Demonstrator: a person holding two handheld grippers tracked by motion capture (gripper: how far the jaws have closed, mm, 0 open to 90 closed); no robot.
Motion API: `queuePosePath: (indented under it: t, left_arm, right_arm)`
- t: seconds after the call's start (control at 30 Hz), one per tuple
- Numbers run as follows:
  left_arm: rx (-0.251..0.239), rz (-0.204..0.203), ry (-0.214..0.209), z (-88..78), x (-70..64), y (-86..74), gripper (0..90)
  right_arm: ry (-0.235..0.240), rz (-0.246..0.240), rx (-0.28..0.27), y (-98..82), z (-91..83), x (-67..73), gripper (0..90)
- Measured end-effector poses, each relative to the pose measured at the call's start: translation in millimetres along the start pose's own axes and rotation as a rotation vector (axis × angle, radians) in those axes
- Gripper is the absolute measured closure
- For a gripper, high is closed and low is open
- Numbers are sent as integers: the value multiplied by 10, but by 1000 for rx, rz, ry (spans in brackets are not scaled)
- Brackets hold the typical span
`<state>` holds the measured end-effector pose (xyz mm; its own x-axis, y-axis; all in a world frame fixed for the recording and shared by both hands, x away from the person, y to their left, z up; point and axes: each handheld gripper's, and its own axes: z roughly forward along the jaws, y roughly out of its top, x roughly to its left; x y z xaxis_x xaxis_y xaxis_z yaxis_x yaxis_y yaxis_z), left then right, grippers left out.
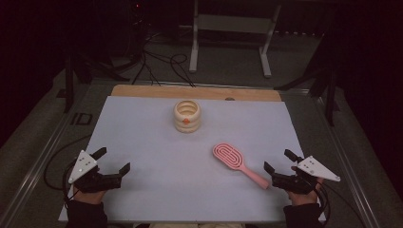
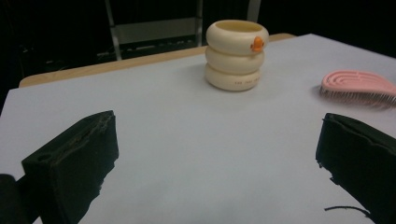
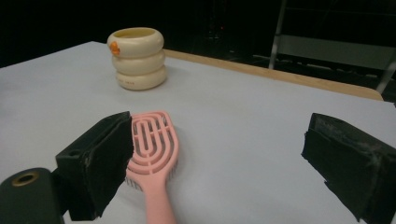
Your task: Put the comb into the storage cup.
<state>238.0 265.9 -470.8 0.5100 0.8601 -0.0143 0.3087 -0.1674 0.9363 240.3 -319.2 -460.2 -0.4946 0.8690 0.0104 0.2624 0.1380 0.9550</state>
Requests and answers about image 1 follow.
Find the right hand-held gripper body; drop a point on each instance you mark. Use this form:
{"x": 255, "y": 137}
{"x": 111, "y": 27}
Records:
{"x": 316, "y": 169}

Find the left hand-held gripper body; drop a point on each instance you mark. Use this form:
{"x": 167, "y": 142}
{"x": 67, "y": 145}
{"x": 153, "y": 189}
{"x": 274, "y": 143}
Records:
{"x": 83, "y": 166}

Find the pink hairbrush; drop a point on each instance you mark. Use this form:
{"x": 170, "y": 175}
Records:
{"x": 228, "y": 155}

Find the cream ribbed holder cup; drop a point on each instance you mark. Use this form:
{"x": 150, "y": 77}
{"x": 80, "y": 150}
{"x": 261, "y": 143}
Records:
{"x": 187, "y": 126}

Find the person's left hand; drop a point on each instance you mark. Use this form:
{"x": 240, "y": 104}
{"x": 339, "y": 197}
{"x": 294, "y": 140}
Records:
{"x": 89, "y": 197}

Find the person's right hand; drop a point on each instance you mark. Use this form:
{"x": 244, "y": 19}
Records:
{"x": 303, "y": 198}

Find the white table mat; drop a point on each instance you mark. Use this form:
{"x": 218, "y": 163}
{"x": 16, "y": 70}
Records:
{"x": 177, "y": 177}

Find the black stand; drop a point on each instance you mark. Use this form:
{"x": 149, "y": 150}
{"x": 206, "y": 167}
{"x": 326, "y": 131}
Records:
{"x": 330, "y": 95}
{"x": 68, "y": 85}

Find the wooden table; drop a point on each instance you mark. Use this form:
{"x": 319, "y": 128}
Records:
{"x": 196, "y": 92}

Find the dark equipment rack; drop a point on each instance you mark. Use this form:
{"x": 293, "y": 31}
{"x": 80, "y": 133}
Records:
{"x": 134, "y": 28}

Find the white metal stand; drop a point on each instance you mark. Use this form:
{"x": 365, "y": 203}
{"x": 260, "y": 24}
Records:
{"x": 234, "y": 23}

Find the metal floor rail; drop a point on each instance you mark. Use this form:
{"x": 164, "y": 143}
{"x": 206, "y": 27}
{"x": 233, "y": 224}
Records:
{"x": 34, "y": 167}
{"x": 345, "y": 164}

